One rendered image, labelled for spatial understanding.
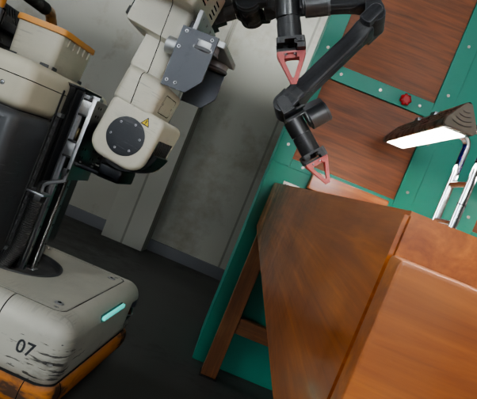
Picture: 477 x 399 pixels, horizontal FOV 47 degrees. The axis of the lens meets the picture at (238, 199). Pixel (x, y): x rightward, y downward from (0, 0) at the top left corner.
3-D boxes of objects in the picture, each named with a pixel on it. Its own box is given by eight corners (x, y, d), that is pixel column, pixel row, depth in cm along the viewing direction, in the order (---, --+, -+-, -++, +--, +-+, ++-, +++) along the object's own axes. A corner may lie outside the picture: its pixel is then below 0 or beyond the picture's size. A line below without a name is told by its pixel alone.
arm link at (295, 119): (281, 123, 158) (283, 119, 152) (302, 111, 158) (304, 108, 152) (292, 144, 158) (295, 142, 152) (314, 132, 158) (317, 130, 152)
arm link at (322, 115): (277, 114, 163) (274, 99, 155) (311, 95, 163) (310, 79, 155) (297, 145, 158) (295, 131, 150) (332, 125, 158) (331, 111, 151)
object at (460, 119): (443, 123, 132) (455, 96, 131) (382, 141, 194) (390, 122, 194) (475, 136, 132) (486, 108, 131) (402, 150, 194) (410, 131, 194)
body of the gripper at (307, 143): (322, 153, 160) (309, 131, 160) (326, 150, 150) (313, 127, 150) (302, 164, 160) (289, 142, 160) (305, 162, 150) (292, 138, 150)
